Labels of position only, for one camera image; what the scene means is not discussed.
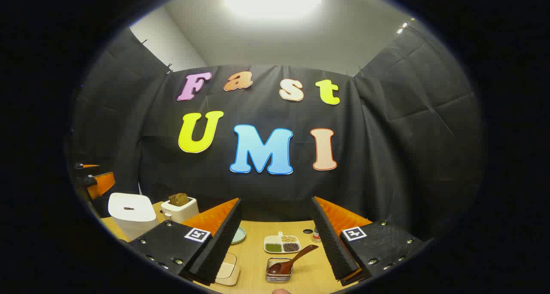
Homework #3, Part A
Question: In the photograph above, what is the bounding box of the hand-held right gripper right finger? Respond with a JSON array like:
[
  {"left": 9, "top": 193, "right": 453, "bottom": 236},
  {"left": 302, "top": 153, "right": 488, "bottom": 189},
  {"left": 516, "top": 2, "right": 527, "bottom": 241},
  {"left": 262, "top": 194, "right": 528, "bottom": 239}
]
[{"left": 310, "top": 196, "right": 426, "bottom": 286}]

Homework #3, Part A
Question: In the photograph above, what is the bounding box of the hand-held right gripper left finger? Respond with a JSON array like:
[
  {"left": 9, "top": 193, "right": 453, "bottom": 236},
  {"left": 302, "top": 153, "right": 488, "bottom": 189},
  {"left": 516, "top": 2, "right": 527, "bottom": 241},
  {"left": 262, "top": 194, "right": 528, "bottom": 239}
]
[{"left": 128, "top": 198, "right": 242, "bottom": 286}]

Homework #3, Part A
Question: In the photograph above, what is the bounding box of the clear container of rice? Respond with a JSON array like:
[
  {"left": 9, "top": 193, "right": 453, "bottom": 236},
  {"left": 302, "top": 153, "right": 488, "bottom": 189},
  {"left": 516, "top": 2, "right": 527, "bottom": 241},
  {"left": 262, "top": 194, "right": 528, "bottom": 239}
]
[{"left": 215, "top": 253, "right": 240, "bottom": 286}]

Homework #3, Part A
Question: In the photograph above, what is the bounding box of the brown wooden spoon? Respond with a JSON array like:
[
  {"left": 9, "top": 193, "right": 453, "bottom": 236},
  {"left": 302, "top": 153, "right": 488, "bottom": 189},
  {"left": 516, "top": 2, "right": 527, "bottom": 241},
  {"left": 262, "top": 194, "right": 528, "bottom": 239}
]
[{"left": 267, "top": 244, "right": 319, "bottom": 276}]

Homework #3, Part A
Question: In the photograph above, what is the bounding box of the white rice cooker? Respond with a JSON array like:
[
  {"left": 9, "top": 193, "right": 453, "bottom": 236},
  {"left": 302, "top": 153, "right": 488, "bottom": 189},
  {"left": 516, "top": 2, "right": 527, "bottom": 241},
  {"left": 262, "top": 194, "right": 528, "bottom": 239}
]
[{"left": 107, "top": 193, "right": 159, "bottom": 241}]

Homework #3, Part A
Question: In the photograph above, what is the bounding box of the white divided bean dish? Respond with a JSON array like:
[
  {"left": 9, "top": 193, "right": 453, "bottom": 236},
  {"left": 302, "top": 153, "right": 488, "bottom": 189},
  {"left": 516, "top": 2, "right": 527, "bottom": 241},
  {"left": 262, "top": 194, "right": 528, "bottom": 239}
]
[{"left": 263, "top": 232, "right": 302, "bottom": 254}]

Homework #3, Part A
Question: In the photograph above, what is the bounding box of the white toaster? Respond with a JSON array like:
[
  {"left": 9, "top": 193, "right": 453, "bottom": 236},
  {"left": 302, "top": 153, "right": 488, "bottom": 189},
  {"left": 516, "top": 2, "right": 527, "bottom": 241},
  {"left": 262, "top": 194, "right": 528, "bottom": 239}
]
[{"left": 161, "top": 196, "right": 199, "bottom": 224}]

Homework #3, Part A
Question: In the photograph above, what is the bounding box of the black backdrop cloth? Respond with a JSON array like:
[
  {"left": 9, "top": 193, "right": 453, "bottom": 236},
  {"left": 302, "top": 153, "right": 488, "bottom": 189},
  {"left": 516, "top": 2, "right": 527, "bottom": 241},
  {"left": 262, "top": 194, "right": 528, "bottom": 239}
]
[{"left": 69, "top": 21, "right": 486, "bottom": 243}]

